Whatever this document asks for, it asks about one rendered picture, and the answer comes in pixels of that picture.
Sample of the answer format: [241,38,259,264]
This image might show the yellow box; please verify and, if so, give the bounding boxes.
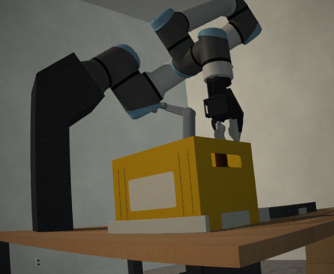
[112,136,260,231]

